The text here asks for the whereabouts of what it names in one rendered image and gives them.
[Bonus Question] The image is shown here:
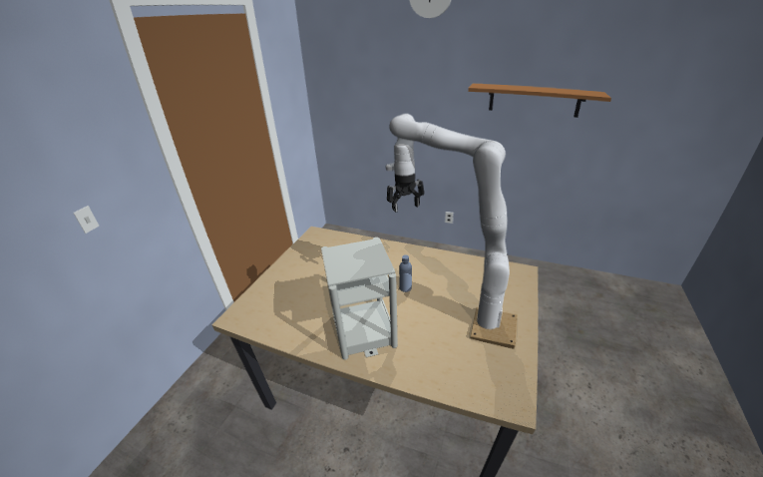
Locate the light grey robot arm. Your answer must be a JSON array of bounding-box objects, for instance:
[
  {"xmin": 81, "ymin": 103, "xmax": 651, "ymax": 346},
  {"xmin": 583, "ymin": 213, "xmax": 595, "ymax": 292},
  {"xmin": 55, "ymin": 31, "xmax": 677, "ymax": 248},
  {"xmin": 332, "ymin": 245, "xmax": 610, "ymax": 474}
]
[{"xmin": 386, "ymin": 114, "xmax": 510, "ymax": 329}]

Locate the blue-grey bottle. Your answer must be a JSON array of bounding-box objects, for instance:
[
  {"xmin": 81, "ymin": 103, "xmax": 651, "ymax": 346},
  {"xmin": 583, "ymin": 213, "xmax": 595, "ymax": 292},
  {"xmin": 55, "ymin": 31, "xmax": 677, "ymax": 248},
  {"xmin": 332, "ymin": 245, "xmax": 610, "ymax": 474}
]
[{"xmin": 399, "ymin": 255, "xmax": 412, "ymax": 292}]

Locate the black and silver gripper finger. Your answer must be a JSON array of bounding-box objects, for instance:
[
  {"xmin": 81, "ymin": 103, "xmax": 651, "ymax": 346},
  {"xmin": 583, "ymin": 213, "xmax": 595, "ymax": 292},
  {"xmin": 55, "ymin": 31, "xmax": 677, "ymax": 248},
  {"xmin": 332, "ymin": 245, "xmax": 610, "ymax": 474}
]
[
  {"xmin": 409, "ymin": 180, "xmax": 424, "ymax": 207},
  {"xmin": 387, "ymin": 186, "xmax": 406, "ymax": 213}
]

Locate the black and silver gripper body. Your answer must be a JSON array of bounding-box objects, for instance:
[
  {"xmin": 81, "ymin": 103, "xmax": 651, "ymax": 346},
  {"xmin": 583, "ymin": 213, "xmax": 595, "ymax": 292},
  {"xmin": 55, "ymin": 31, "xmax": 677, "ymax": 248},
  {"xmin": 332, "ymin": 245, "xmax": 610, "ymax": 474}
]
[{"xmin": 395, "ymin": 173, "xmax": 416, "ymax": 197}]

